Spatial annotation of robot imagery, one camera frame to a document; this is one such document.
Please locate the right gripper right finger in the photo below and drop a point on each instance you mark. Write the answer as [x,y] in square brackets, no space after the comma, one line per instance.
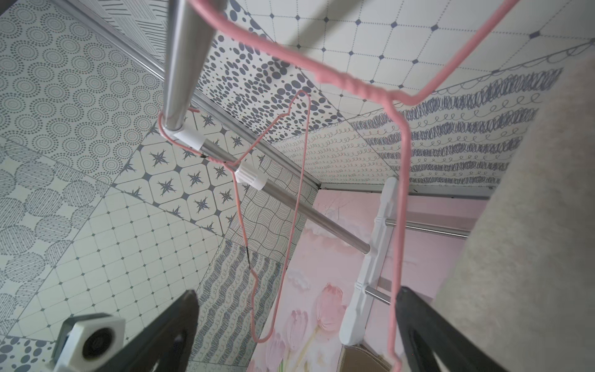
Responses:
[430,342]

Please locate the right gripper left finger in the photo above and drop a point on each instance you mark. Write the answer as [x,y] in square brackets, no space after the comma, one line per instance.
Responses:
[165,344]

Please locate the beige knitted scarf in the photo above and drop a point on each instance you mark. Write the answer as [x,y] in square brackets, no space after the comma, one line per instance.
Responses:
[523,288]

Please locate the pink wire hanger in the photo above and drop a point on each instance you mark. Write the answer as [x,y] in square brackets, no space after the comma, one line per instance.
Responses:
[381,96]
[263,224]

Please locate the pink floral table mat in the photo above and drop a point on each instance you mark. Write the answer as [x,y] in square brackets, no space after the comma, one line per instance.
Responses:
[321,275]

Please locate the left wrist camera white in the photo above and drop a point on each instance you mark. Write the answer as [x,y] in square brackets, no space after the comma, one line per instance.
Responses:
[87,342]

